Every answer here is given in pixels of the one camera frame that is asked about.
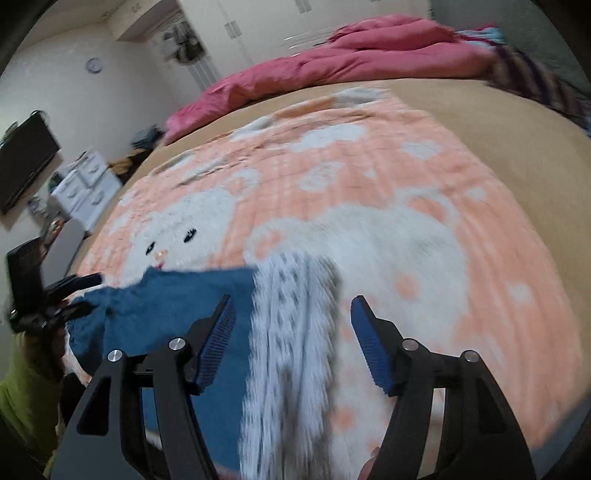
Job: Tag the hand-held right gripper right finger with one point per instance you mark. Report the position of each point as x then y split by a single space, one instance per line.
371 346

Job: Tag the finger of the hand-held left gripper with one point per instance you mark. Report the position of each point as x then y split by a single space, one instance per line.
74 285
67 311

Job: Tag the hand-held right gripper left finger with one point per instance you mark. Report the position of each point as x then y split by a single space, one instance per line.
217 344

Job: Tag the person's left forearm green sleeve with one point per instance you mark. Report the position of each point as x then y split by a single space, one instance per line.
25 401

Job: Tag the person's right hand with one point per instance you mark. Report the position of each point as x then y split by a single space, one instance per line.
369 466

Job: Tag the grey box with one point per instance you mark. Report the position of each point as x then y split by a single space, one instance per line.
64 247

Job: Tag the white drawer cabinet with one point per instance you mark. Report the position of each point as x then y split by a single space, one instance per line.
85 189

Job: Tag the black flat television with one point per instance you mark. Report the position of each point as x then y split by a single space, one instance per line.
23 161

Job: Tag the brown cloth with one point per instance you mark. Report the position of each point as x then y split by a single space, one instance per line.
127 166

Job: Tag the pink and white printed blanket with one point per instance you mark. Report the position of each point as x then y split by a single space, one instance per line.
369 184

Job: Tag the blue folded clothes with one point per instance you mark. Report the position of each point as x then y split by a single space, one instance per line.
147 137

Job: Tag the bed with tan sheet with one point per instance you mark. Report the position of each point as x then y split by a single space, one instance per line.
508 138

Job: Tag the hanging items in doorway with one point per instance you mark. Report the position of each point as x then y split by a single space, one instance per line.
184 44

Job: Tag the pink duvet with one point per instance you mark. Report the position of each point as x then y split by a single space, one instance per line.
346 60

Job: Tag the dark striped cloth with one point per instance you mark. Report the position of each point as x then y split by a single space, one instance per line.
535 78

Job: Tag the white wardrobe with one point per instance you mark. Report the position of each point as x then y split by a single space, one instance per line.
300 27

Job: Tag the multicoloured cloth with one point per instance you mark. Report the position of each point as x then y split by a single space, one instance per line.
480 34

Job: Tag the round wall clock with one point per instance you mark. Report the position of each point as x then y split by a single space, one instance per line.
94 65

